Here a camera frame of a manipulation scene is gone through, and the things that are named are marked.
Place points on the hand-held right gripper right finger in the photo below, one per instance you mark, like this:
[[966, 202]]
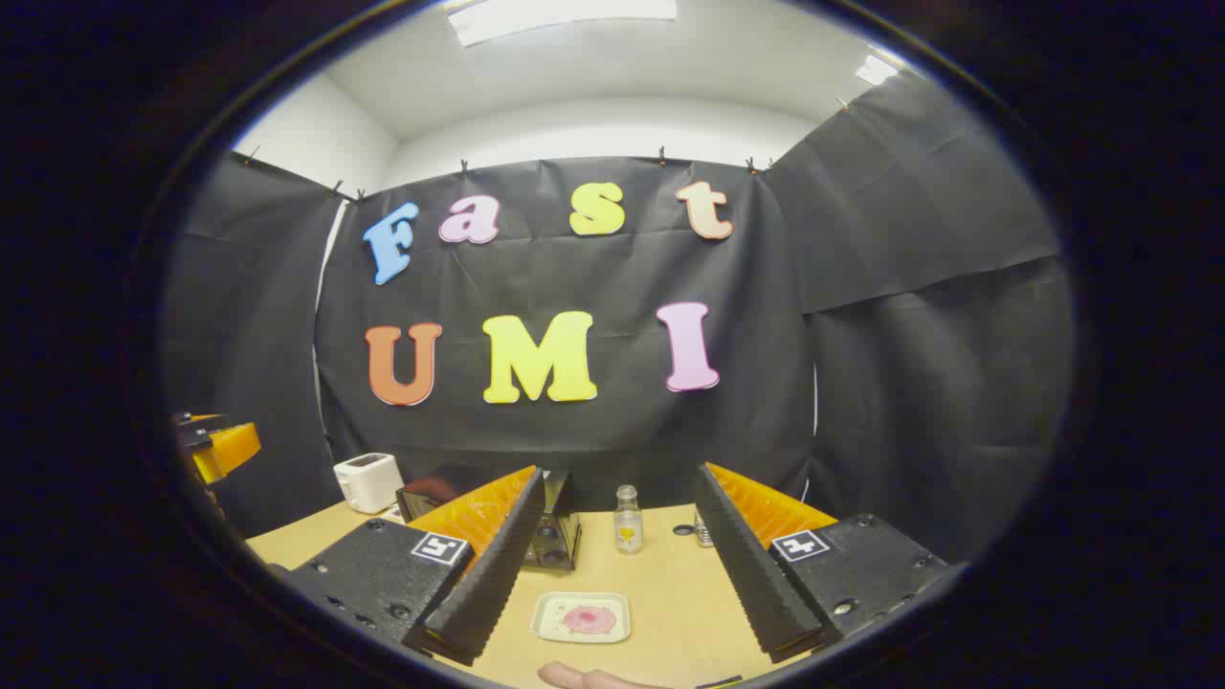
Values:
[[746, 565]]

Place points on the white rectangular food tray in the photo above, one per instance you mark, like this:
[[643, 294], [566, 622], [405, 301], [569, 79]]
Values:
[[550, 617]]

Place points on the large ceiling light panel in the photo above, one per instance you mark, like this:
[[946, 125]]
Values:
[[565, 17]]

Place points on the row of black clips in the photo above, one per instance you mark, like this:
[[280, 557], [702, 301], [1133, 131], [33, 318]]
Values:
[[661, 155]]

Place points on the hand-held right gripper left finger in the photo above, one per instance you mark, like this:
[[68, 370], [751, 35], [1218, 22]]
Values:
[[488, 574]]

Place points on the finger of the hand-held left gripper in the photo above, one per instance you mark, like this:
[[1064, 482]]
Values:
[[228, 450]]

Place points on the clear glass bottle yellow label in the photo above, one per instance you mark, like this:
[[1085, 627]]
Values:
[[628, 526]]

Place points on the small ceiling light panel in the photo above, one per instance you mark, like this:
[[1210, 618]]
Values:
[[876, 70]]

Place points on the pink round food slice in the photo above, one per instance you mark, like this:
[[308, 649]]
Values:
[[590, 620]]

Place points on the black electric oven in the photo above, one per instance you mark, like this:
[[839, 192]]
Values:
[[555, 536]]

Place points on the white toaster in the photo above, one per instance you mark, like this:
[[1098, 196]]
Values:
[[368, 483]]

